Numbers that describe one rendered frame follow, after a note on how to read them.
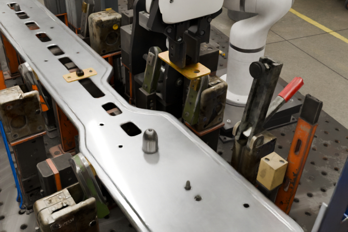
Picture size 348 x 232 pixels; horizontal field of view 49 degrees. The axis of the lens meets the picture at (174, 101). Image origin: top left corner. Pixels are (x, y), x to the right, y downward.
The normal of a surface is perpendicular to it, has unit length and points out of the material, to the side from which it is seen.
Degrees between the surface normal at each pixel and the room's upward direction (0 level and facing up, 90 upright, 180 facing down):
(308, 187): 0
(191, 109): 78
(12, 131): 90
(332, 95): 0
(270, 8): 98
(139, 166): 0
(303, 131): 90
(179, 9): 95
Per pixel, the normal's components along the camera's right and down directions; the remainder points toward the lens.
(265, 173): -0.81, 0.30
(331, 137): 0.04, -0.82
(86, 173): 0.58, 0.48
